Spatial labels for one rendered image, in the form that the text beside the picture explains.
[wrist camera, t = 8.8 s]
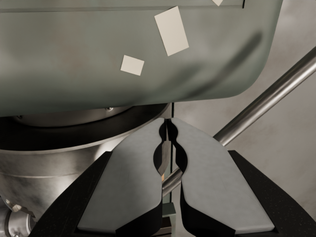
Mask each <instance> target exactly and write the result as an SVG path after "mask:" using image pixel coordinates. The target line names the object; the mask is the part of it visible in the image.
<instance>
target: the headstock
mask: <svg viewBox="0 0 316 237"><path fill-rule="evenodd" d="M282 3H283V0H223V1H222V2H221V4H220V5H219V6H217V5H216V4H215V3H214V2H213V1H212V0H0V117H7V116H19V115H30V114H42V113H53V112H64V111H80V110H91V109H103V108H114V107H126V106H137V105H148V104H159V103H175V102H187V101H198V100H210V99H221V98H229V97H233V96H237V95H239V94H241V93H242V92H244V91H245V90H247V89H248V88H249V87H251V86H252V85H253V83H254V82H255V81H256V80H257V78H258V77H259V75H260V74H261V72H262V70H263V68H264V66H265V64H266V62H267V59H268V56H269V53H270V49H271V45H272V41H273V37H274V34H275V30H276V26H277V22H278V18H279V14H280V10H281V7H282ZM176 6H178V9H179V12H180V16H181V20H182V24H183V27H184V31H185V34H186V38H187V42H188V45H189V47H188V48H186V49H184V50H181V51H179V52H177V53H174V54H172V55H170V56H168V55H167V52H166V49H165V46H164V43H163V41H162V38H161V35H160V32H159V29H158V26H157V23H156V20H155V17H154V16H156V15H158V14H161V13H163V12H165V11H167V10H170V9H172V8H174V7H176ZM124 55H126V56H129V57H133V58H136V59H139V60H142V61H144V64H143V67H142V71H141V74H140V76H139V75H136V74H132V73H129V72H126V71H122V70H121V66H122V62H123V58H124Z"/></svg>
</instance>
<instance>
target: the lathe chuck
mask: <svg viewBox="0 0 316 237"><path fill-rule="evenodd" d="M170 154H171V141H169V139H168V132H167V128H166V141H164V143H163V144H162V164H161V166H160V167H159V169H158V171H159V173H160V175H161V176H162V175H163V174H164V172H165V170H166V168H167V166H168V163H169V160H170ZM83 172H84V171H82V172H77V173H71V174H62V175H53V176H20V175H12V174H6V173H2V172H0V196H1V197H2V199H3V201H4V202H5V204H6V205H7V206H8V207H9V209H11V210H12V211H13V212H17V211H18V210H19V209H18V208H17V206H16V205H20V206H23V207H27V209H28V211H32V212H33V214H34V215H33V216H32V218H33V220H34V221H35V222H38V220H39V219H40V218H41V216H42V215H43V214H44V212H45V211H46V210H47V209H48V208H49V207H50V205H51V204H52V203H53V202H54V201H55V200H56V199H57V198H58V196H59V195H60V194H61V193H62V192H63V191H64V190H65V189H66V188H68V187H69V186H70V185H71V184H72V183H73V182H74V181H75V180H76V179H77V178H78V177H79V176H80V175H81V174H82V173H83Z"/></svg>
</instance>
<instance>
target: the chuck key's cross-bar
mask: <svg viewBox="0 0 316 237"><path fill-rule="evenodd" d="M314 72H316V46H315V47H314V48H313V49H312V50H310V51H309V52H308V53H307V54H306V55H305V56H304V57H303V58H301V59H300V60H299V61H298V62H297V63H296V64H295V65H294V66H293V67H292V68H290V69H289V70H288V71H287V72H286V73H285V74H284V75H282V76H281V77H280V78H279V79H278V80H277V81H276V82H274V83H273V84H272V85H271V86H270V87H269V88H267V89H266V90H265V91H264V92H263V93H262V94H261V95H260V96H258V97H257V98H256V99H255V100H254V101H253V102H252V103H250V104H249V105H248V106H247V107H246V108H245V109H244V110H242V111H241V112H240V113H239V114H238V115H237V116H236V117H234V118H233V119H232V120H231V121H230V122H229V123H228V124H227V125H226V126H225V127H223V128H222V129H221V130H220V131H219V132H218V133H217V134H215V135H214V136H213V138H214V139H216V140H217V141H218V142H219V143H221V144H222V145H223V146H224V147H225V146H227V145H228V144H229V143H230V142H231V141H233V140H234V139H235V138H236V137H238V136H239V135H240V134H241V133H242V132H244V131H245V130H246V129H247V128H248V127H249V126H250V125H252V124H253V123H254V122H255V121H257V120H258V119H259V118H260V117H261V116H263V115H264V114H265V113H266V112H267V111H269V110H270V109H271V108H272V107H274V106H275V105H276V104H277V103H278V102H280V101H281V100H282V99H283V98H284V97H286V96H287V95H288V94H289V93H290V92H292V91H293V90H294V89H295V88H296V87H297V86H299V85H300V84H301V83H302V82H303V81H305V80H306V79H307V78H308V77H310V76H311V75H312V74H313V73H314ZM182 174H183V172H182V171H181V170H180V168H179V167H178V168H177V169H175V170H174V171H173V172H172V173H171V174H170V175H169V176H167V177H166V178H165V179H164V180H163V181H162V199H163V198H164V197H165V196H166V195H167V194H169V193H170V192H171V191H172V190H174V189H175V188H176V187H177V186H178V185H180V184H181V178H182Z"/></svg>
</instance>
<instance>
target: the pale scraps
mask: <svg viewBox="0 0 316 237"><path fill-rule="evenodd" d="M212 1H213V2H214V3H215V4H216V5H217V6H219V5H220V4H221V2H222V1H223V0H212ZM154 17H155V20H156V23H157V26H158V29H159V32H160V35H161V38H162V41H163V43H164V46H165V49H166V52H167V55H168V56H170V55H172V54H174V53H177V52H179V51H181V50H184V49H186V48H188V47H189V45H188V42H187V38H186V34H185V31H184V27H183V24H182V20H181V16H180V12H179V9H178V6H176V7H174V8H172V9H170V10H167V11H165V12H163V13H161V14H158V15H156V16H154ZM143 64H144V61H142V60H139V59H136V58H133V57H129V56H126V55H124V58H123V62H122V66H121V70H122V71H126V72H129V73H132V74H136V75H139V76H140V74H141V71H142V67H143Z"/></svg>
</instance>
